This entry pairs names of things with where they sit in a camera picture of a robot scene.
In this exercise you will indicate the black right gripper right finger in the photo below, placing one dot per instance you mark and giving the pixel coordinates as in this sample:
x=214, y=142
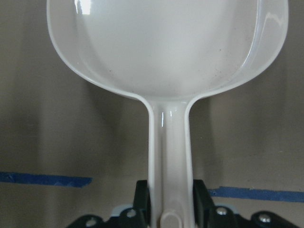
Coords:
x=202, y=203

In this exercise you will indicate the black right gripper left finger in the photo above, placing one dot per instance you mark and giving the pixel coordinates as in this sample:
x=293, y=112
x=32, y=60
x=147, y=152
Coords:
x=142, y=201

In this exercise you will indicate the white plastic dustpan scoop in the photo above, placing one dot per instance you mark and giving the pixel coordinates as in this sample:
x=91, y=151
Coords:
x=168, y=54

